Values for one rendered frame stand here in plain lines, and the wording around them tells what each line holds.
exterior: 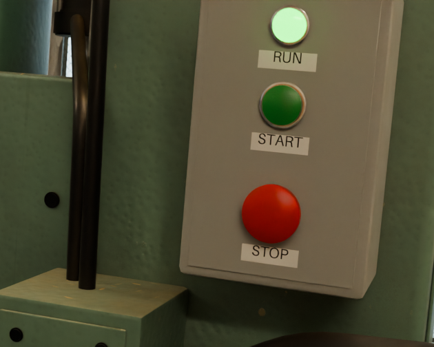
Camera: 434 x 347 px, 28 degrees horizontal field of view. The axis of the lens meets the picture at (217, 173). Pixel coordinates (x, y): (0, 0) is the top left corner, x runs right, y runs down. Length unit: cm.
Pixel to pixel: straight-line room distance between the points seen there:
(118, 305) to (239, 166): 10
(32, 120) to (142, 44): 11
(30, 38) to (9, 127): 9
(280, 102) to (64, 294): 16
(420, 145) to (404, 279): 8
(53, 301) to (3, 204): 16
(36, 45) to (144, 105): 18
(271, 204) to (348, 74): 8
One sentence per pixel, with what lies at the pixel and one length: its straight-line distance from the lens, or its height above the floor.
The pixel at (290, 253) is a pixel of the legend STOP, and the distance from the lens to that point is 45.
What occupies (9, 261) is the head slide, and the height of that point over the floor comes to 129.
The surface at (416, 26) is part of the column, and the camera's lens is 50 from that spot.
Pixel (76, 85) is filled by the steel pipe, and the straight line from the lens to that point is 54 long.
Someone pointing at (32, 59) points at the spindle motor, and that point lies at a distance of 68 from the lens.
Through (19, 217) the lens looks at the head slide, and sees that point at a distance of 61.
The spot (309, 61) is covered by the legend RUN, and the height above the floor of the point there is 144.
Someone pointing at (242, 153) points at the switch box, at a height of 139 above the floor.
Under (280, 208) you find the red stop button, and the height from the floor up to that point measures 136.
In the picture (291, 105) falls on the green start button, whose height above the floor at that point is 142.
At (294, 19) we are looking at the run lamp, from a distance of 44.
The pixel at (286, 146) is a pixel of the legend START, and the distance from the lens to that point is 44.
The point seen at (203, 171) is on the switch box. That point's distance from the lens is 45.
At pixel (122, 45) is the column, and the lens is 53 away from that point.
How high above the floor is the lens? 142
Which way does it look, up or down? 6 degrees down
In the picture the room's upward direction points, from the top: 5 degrees clockwise
